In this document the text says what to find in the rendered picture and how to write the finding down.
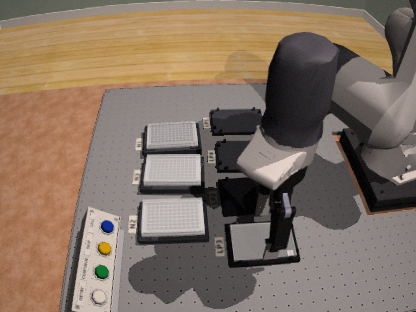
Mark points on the white button panel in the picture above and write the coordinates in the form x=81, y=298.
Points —
x=93, y=287

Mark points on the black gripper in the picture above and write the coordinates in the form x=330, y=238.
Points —
x=281, y=218

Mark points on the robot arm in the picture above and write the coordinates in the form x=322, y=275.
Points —
x=379, y=107

